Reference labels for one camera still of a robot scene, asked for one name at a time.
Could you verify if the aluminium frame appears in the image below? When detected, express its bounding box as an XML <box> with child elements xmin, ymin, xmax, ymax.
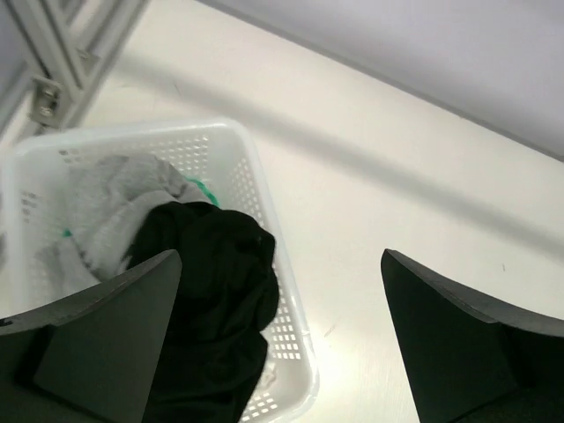
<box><xmin>1</xmin><ymin>1</ymin><xmax>147</xmax><ymax>145</ymax></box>

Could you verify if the white plastic basket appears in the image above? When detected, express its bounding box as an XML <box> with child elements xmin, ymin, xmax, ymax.
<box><xmin>1</xmin><ymin>118</ymin><xmax>319</xmax><ymax>422</ymax></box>

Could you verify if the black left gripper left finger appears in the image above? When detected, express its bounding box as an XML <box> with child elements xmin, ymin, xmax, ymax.
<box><xmin>1</xmin><ymin>250</ymin><xmax>182</xmax><ymax>422</ymax></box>

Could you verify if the green tank top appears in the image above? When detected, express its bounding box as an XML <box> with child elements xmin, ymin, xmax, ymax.
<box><xmin>62</xmin><ymin>177</ymin><xmax>219</xmax><ymax>238</ymax></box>

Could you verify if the black tank top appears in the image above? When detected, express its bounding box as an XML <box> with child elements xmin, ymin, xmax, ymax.
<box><xmin>129</xmin><ymin>202</ymin><xmax>279</xmax><ymax>422</ymax></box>

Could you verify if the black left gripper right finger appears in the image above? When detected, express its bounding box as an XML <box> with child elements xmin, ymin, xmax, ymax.
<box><xmin>381</xmin><ymin>249</ymin><xmax>563</xmax><ymax>422</ymax></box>

